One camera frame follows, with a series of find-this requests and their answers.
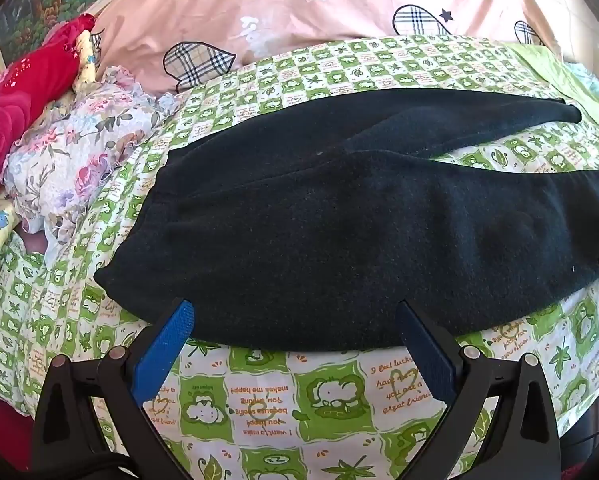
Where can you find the light green cloth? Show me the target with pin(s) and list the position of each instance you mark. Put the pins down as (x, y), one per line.
(554, 60)

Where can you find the green patterned bedsheet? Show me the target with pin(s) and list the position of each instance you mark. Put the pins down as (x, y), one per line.
(329, 410)

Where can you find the red blanket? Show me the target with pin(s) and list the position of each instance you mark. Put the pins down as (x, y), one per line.
(24, 90)

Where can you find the pink quilt with plaid hearts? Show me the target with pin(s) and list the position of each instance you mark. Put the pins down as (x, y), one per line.
(279, 0)

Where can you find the black pants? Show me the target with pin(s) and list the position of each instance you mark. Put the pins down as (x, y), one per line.
(304, 240)

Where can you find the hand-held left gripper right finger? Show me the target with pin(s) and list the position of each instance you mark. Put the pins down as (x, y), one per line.
(427, 355)

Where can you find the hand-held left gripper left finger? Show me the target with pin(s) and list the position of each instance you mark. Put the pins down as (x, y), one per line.
(164, 350)

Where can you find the floral cloth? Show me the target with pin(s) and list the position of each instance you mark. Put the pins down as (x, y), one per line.
(79, 145)

